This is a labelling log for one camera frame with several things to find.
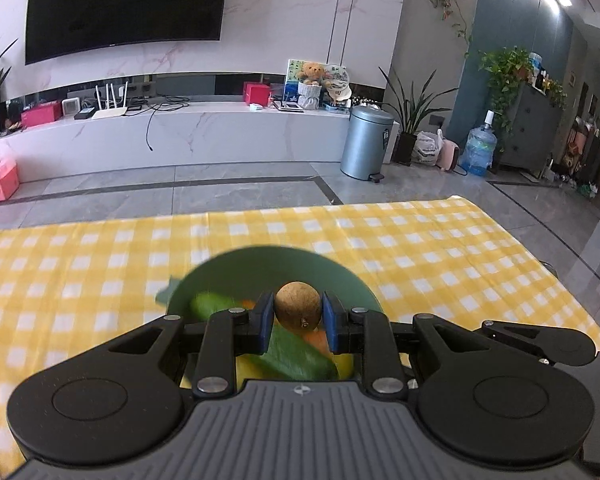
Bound leafy plant on cabinet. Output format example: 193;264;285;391
479;46;568;128

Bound white wifi router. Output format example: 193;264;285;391
91;81;130;120

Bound blue water jug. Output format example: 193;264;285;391
460;110;497;177

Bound pink small heater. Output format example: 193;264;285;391
437;139;461;171

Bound colourful picture board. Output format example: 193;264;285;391
285;59;332;104

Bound pile of toys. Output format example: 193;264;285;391
555;115;600;200

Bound white plastic bag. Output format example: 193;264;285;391
412;129;444;167

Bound silver pedal trash can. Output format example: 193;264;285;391
341;105;396;184

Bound brown teddy bear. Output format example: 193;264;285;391
296;61;326;86

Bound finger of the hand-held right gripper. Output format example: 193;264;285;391
472;319;600;367

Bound grey drawer cabinet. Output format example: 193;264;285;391
495;82;564;176

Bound brown longan fruit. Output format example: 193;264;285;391
274;281;324;334

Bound white woven basket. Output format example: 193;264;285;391
298;82;324;110

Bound pink flat box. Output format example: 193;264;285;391
21;101;64;129

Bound black hanging cable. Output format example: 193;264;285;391
146;102;189;151

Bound hanging vine plant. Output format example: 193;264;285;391
417;0;474;59

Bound stack of hats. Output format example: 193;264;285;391
324;65;354;106

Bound long-leaf potted plant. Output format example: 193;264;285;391
378;66;462;166

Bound green cucumber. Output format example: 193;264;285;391
190;291;340;381

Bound green plastic bowl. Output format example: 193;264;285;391
155;245;385;392

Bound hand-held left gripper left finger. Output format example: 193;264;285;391
107;291;276;400

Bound yellow checkered tablecloth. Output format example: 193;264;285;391
0;196;600;472

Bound red gift box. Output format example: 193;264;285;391
243;81;274;107

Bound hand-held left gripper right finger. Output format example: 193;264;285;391
321;290;485;400

